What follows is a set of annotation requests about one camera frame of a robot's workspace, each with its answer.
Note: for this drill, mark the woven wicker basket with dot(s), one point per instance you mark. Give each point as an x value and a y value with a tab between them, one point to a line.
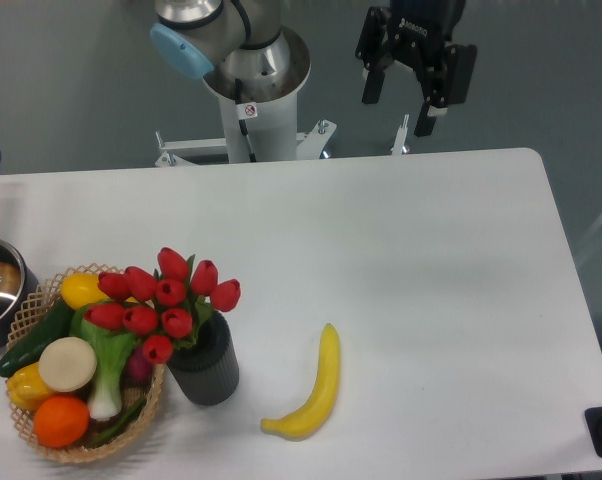
30	313

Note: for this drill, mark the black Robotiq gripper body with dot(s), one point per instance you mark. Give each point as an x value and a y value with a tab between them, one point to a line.
426	25

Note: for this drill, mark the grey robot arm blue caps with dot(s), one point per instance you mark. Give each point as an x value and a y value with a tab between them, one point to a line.
244	53

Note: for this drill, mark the red tulip bouquet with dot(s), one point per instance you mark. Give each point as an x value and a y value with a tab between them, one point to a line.
164	310

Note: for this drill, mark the dark grey ribbed vase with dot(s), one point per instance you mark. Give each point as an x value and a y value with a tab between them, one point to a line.
208	373

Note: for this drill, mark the yellow lemon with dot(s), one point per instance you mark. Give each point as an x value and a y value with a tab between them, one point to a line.
80	289

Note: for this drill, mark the yellow bell pepper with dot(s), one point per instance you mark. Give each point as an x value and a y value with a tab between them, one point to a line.
27	390

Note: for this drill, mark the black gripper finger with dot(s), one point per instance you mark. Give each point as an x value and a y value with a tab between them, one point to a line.
444	82
373	49

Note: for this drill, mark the yellow banana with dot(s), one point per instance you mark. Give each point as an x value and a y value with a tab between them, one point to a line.
306	420

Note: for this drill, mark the round cream bun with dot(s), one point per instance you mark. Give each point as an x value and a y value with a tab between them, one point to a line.
67	364

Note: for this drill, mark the orange fruit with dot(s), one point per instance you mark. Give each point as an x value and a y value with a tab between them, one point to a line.
61	420

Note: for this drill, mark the green bean pod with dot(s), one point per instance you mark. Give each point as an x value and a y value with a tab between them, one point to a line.
107	435

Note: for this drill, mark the green bok choy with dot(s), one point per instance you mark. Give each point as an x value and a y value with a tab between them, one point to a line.
112	350

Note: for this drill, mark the green cucumber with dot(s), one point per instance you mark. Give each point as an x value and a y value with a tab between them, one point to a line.
54	325

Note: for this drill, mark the purple radish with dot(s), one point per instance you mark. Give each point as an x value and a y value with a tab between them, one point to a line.
138	368

